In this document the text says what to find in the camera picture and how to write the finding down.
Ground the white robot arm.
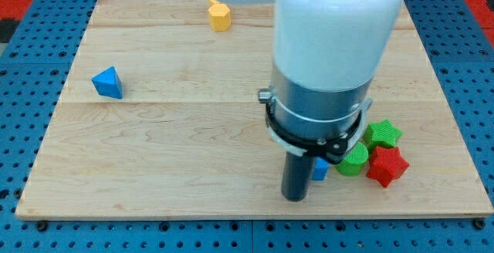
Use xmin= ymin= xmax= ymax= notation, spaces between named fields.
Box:
xmin=218 ymin=0 xmax=402 ymax=164

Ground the blue cube block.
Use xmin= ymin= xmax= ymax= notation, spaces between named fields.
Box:
xmin=311 ymin=158 xmax=330 ymax=181

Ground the blue triangle block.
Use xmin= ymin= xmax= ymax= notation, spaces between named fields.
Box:
xmin=91 ymin=66 xmax=123 ymax=100

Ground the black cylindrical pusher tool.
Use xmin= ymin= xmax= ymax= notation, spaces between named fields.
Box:
xmin=281 ymin=153 xmax=316 ymax=201

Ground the wooden board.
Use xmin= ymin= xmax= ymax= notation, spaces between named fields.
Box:
xmin=15 ymin=0 xmax=493 ymax=221

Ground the yellow hexagon block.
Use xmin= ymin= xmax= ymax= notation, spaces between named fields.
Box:
xmin=208 ymin=3 xmax=232 ymax=32

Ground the green cylinder block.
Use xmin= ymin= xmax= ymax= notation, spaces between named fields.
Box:
xmin=336 ymin=142 xmax=369 ymax=177

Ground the green star block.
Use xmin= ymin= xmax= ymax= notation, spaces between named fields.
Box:
xmin=362 ymin=120 xmax=403 ymax=153

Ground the red star block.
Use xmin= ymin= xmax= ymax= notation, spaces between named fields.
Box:
xmin=366 ymin=147 xmax=409 ymax=188

